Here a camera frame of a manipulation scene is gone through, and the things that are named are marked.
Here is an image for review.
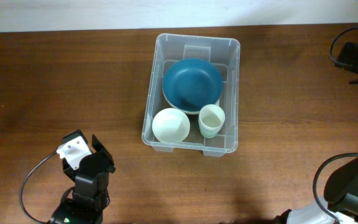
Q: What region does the beige plastic plate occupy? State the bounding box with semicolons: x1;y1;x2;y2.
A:
162;92;220;115

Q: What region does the grey plastic cup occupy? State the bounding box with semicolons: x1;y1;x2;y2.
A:
199;119;223;132

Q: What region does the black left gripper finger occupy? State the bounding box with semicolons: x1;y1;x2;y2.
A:
91;134;114;166
62;129;88;144

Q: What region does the cream plastic cup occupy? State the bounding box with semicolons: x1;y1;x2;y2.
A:
199;105;226;124

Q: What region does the green plastic cup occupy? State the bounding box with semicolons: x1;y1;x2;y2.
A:
200;126;219;138

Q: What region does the white plastic bowl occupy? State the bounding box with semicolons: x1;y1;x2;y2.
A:
152;108;190;144

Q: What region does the clear plastic storage bin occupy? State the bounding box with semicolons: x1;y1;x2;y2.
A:
142;33;241;157

